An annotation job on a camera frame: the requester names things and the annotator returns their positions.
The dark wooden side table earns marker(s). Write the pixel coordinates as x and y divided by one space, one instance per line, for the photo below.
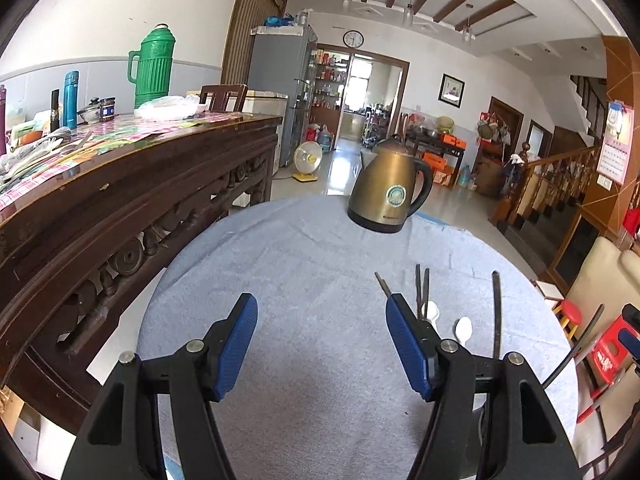
419 142

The red plastic child chair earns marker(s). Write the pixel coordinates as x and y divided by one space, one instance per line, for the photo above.
610 361

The orange cardboard box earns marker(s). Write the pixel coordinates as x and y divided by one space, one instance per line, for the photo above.
436 162

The green thermos jug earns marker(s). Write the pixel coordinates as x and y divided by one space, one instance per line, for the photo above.
149 68

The wooden chair back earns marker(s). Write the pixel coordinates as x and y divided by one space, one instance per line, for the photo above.
216 97

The white chest freezer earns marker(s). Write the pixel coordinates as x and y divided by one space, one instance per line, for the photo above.
268 103

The wooden stair railing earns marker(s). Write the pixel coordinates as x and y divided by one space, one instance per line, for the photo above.
547 185

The wall calendar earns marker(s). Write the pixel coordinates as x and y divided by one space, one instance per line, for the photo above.
616 142

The round wall clock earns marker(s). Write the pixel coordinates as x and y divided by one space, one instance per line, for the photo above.
353 39

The white small step stool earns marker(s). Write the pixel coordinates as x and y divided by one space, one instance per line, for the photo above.
549 291

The grey round table cloth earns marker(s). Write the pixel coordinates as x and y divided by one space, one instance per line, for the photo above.
322 393

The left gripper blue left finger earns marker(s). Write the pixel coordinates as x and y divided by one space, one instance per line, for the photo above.
120 437

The blue thermos bottle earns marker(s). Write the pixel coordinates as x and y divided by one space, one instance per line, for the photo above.
70 100

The framed wall picture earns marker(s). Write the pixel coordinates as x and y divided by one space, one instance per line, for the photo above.
451 90

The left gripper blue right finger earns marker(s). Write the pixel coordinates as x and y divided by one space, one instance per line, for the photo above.
501 401

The white plastic bag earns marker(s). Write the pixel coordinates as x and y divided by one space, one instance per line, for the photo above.
170 108

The carved dark wooden sideboard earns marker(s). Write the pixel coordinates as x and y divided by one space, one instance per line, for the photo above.
78 250

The gold electric kettle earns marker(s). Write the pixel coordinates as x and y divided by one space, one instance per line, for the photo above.
391 186

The small electric heater fan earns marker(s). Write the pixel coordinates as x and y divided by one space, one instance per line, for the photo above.
307 160

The white ceramic spoon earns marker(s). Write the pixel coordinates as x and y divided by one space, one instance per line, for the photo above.
463 330
430 312

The grey refrigerator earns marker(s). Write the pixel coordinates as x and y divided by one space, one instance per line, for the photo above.
283 63

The red yellow small stool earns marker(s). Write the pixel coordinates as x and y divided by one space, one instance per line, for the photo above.
569 317

